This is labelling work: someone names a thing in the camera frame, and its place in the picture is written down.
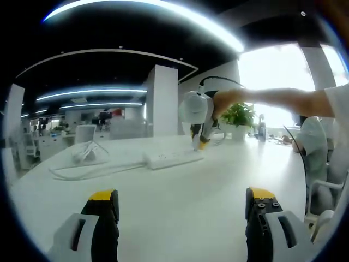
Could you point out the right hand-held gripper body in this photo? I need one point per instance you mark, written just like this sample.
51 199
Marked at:
195 107

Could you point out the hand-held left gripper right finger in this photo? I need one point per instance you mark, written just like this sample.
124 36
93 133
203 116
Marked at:
261 218

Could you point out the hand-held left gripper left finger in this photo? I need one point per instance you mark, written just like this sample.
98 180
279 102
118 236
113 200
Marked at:
101 223

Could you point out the white power strip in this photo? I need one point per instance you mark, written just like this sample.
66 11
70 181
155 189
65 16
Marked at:
171 159

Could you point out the white desk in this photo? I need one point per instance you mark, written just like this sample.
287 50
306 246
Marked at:
177 196

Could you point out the straight ceiling light strip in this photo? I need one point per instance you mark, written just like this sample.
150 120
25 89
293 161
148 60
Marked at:
95 92
103 104

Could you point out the curved ceiling light strip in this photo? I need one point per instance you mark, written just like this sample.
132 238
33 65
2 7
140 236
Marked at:
163 16

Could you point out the person's right hand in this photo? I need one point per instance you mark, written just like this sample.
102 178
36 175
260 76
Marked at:
227 99

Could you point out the green potted plant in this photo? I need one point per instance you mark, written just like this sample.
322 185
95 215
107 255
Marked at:
241 114

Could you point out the dark bottle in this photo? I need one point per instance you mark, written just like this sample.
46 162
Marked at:
262 128

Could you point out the grey office chair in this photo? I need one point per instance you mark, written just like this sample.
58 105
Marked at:
324 188

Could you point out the mesh office chair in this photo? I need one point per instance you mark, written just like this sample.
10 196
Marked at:
85 133

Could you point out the white ceiling track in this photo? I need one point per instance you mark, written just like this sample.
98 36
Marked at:
109 51

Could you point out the person's white shirt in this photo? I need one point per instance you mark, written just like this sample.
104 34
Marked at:
339 101

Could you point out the red wall screen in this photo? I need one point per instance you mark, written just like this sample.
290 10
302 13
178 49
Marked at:
115 112

